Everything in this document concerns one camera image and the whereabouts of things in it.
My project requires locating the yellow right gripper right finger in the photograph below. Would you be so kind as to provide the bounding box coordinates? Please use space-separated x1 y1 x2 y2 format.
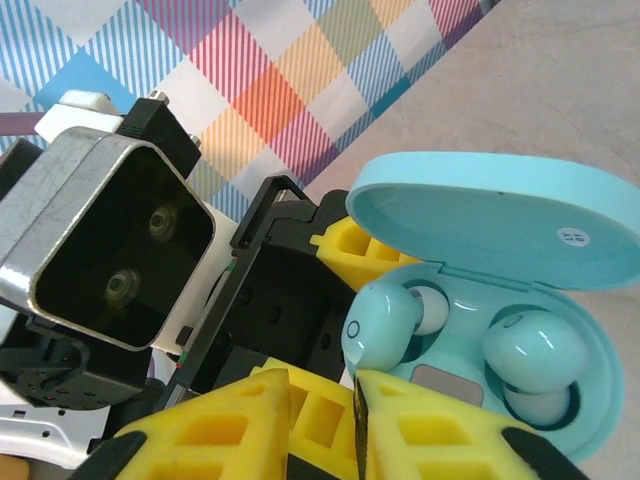
351 368 592 480

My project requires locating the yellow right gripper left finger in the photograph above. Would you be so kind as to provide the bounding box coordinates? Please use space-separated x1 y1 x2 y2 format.
73 367 293 480

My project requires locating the blue earbud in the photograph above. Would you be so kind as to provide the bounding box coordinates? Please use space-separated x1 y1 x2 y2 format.
481 308 592 430
341 281 451 374

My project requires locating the blue earbud charging case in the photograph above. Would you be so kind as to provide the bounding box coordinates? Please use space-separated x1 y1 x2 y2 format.
339 151 640 467

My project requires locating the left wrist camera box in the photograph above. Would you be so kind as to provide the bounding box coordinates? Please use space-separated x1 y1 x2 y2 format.
0 125 217 352

